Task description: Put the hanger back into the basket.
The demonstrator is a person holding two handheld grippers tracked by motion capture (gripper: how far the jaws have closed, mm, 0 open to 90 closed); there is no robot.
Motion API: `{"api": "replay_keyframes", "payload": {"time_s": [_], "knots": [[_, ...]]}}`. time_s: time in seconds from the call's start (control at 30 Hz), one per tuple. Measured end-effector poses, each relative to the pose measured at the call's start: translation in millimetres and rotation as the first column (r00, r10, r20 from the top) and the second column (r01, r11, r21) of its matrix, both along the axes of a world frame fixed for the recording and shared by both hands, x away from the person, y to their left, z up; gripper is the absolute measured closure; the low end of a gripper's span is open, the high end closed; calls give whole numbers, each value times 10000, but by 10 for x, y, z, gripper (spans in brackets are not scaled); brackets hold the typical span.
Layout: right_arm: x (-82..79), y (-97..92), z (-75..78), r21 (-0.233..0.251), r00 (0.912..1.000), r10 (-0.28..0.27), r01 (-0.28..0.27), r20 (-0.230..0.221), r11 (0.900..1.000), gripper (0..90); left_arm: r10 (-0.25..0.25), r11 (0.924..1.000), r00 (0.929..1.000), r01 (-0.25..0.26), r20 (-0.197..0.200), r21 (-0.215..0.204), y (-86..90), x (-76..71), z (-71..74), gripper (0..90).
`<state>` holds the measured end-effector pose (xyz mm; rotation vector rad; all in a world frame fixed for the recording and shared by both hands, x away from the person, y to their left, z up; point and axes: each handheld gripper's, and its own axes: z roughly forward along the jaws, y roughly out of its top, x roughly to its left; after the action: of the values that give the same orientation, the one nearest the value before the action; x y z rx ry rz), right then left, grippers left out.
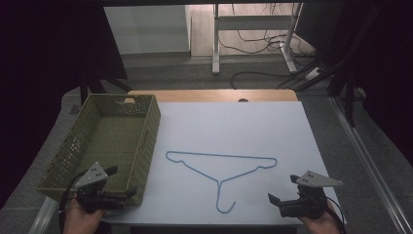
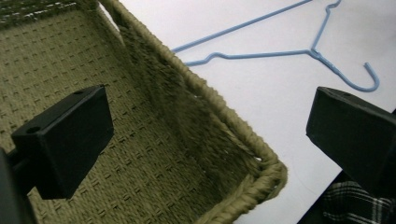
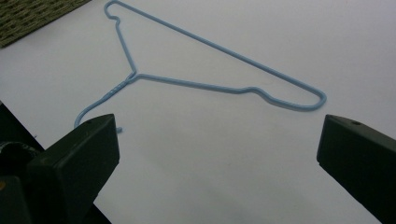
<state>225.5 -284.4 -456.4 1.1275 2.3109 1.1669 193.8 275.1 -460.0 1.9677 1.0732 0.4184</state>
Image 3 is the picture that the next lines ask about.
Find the woven wicker basket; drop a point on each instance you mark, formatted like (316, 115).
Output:
(28, 15)

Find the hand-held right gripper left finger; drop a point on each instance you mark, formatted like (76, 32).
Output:
(74, 165)

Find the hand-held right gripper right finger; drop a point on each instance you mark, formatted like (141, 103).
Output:
(358, 158)

